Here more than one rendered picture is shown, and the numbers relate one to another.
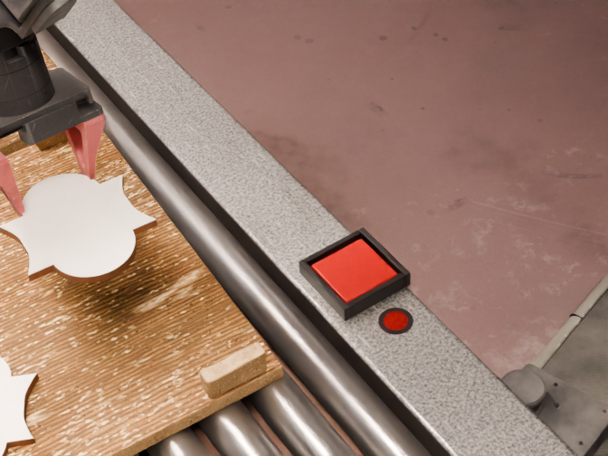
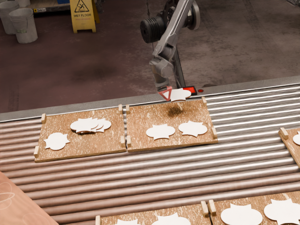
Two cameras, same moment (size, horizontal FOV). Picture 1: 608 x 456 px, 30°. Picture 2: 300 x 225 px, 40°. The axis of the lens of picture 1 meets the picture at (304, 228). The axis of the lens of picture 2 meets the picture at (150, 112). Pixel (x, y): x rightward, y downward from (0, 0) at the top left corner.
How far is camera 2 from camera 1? 1.82 m
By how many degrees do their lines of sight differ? 49
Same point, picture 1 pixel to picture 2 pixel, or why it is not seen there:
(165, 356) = (194, 109)
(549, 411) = not seen: hidden behind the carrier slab
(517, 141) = not seen: hidden behind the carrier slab
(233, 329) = (193, 102)
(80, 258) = (185, 94)
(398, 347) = (206, 91)
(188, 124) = (134, 100)
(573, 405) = not seen: hidden behind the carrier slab
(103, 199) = (173, 91)
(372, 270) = (190, 89)
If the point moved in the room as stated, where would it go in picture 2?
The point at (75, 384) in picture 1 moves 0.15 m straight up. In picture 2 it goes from (193, 118) to (192, 92)
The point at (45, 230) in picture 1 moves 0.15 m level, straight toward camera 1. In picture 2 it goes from (176, 97) to (208, 96)
